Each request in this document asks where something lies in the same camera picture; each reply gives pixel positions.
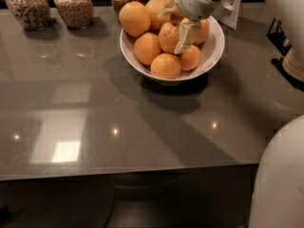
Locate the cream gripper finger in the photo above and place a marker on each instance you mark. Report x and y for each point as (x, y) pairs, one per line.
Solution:
(182, 45)
(167, 8)

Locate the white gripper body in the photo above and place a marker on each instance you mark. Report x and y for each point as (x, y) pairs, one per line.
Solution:
(194, 2)

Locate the orange speckled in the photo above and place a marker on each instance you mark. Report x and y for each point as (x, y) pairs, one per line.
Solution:
(169, 36)

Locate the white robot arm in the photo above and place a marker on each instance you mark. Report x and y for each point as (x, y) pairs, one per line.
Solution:
(278, 197)

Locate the white ceramic bowl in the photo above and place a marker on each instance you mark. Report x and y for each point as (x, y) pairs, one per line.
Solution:
(210, 52)

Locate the orange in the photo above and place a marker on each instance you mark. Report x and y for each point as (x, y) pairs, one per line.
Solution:
(166, 66)
(190, 58)
(147, 48)
(203, 32)
(154, 7)
(135, 19)

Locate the orange back middle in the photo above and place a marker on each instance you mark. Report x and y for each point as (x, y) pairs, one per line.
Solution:
(154, 7)

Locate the orange front right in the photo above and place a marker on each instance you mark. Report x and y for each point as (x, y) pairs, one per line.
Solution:
(190, 58)

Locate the white stand card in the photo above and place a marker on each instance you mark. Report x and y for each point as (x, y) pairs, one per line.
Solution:
(227, 13)

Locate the orange far left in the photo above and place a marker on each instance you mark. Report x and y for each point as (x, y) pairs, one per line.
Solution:
(135, 19)

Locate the orange front centre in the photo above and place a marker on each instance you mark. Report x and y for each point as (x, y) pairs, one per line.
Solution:
(166, 66)

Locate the orange front left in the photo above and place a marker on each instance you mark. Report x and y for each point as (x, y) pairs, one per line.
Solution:
(147, 48)

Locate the black object at right edge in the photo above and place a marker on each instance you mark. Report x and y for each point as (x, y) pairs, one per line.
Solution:
(288, 64)

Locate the glass jar with grains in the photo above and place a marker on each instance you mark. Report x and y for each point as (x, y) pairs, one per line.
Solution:
(77, 14)

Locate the glass jar far left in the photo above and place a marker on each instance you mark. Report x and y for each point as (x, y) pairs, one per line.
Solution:
(30, 14)

